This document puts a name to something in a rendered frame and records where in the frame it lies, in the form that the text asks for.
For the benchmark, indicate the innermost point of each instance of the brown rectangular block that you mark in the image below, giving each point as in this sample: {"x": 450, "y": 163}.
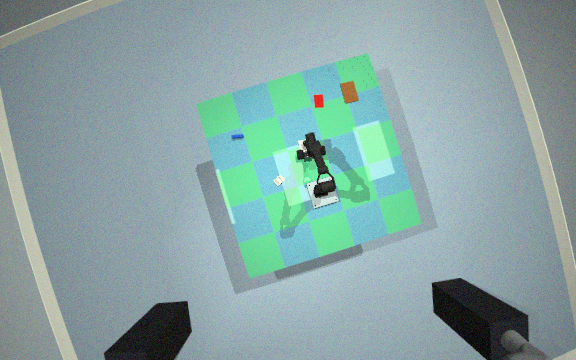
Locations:
{"x": 349, "y": 91}

